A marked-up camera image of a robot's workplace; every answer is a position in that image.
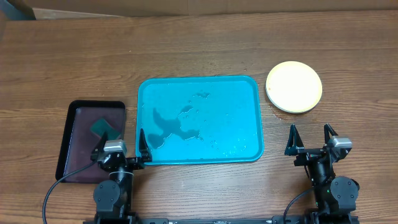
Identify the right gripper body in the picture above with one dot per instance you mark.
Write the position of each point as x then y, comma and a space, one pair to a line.
303, 159

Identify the yellow green-rimmed plate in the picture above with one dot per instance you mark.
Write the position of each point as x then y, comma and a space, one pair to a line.
294, 87

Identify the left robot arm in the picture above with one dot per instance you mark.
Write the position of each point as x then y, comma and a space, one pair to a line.
113, 197

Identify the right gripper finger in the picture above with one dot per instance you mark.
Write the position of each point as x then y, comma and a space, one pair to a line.
294, 143
329, 135

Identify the teal plastic serving tray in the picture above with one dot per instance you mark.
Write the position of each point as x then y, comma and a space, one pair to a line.
200, 120

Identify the cardboard sheet at back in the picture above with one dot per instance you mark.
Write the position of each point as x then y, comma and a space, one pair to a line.
131, 8

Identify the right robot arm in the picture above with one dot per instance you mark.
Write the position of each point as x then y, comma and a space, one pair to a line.
335, 196

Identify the green and pink sponge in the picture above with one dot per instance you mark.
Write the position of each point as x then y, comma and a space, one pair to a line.
101, 127

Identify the black tray with red liquid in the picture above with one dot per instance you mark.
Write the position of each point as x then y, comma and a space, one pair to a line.
77, 141

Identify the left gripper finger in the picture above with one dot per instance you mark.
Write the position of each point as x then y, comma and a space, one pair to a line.
144, 150
100, 145

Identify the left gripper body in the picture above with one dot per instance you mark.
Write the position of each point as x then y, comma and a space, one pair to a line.
132, 163

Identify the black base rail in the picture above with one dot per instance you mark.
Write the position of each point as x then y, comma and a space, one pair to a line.
217, 221

